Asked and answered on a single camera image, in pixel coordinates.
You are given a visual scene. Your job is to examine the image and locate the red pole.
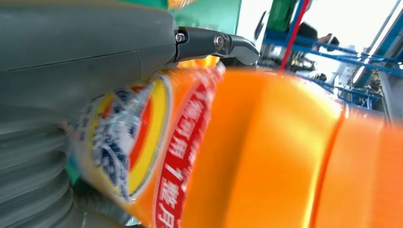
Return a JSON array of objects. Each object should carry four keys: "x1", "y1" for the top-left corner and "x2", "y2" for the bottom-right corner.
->
[{"x1": 278, "y1": 0, "x2": 311, "y2": 72}]

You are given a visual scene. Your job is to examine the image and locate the blue metal rack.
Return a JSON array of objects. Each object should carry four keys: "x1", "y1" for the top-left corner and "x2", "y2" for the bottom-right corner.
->
[{"x1": 261, "y1": 0, "x2": 403, "y2": 111}]

